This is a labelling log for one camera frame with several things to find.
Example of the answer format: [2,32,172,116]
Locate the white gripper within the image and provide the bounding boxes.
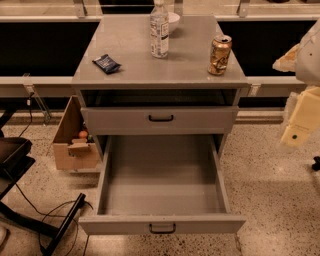
[272,19,320,148]

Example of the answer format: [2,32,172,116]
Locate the blue rxbar wrapper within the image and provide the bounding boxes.
[93,54,120,74]

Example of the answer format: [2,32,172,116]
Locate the closed grey top drawer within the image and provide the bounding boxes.
[81,107,238,135]

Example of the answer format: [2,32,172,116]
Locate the grey drawer cabinet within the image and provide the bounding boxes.
[71,14,250,158]

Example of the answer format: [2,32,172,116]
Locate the open grey middle drawer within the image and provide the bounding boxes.
[80,135,245,235]

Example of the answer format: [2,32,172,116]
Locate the black caster object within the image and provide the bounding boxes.
[312,156,320,171]

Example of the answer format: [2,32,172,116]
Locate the gold soda can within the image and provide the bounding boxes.
[208,34,232,75]

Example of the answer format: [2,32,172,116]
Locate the white bowl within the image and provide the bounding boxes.
[169,12,180,33]

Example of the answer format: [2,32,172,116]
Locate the clear plastic water bottle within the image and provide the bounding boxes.
[150,0,169,58]

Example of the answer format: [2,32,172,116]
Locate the orange fruit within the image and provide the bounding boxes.
[78,130,88,139]

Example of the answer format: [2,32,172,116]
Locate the cardboard box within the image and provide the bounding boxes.
[53,96,100,170]

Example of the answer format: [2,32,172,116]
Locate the black chair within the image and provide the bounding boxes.
[0,113,83,256]

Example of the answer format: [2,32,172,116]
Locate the black drawer handle upper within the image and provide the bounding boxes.
[148,115,174,122]

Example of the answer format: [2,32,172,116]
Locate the black drawer handle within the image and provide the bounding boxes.
[148,115,174,122]
[149,223,176,234]

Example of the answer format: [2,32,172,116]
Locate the black drawer handle lower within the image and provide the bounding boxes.
[149,223,176,234]

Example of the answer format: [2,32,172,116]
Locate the metal railing bracket left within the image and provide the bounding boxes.
[22,73,52,125]

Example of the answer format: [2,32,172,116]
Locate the black floor cable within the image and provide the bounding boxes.
[13,183,95,256]

